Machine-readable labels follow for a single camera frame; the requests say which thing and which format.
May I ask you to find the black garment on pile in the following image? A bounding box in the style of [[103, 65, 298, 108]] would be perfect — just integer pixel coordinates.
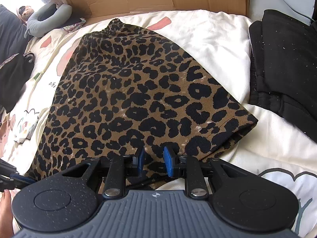
[[1, 53, 35, 112]]

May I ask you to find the leopard print garment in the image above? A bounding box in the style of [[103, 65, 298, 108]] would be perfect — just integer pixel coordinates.
[[26, 19, 257, 189]]

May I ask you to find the floral folded cloth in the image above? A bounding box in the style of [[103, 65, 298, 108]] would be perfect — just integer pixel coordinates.
[[61, 18, 86, 33]]

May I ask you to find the black folded clothes stack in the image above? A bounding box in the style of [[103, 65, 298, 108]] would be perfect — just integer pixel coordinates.
[[249, 9, 316, 141]]

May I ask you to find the small teddy bear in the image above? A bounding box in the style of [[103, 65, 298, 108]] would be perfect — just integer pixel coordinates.
[[18, 5, 34, 23]]

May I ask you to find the grey neck pillow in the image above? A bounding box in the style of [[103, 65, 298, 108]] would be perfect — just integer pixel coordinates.
[[24, 3, 72, 38]]

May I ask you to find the dark grey pillow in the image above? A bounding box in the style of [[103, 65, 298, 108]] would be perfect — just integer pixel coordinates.
[[0, 4, 32, 63]]

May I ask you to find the person's bare foot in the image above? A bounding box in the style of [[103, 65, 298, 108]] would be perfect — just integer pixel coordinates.
[[0, 190, 14, 238]]

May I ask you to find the cream bear print bedsheet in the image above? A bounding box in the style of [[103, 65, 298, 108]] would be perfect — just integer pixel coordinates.
[[1, 10, 316, 237]]

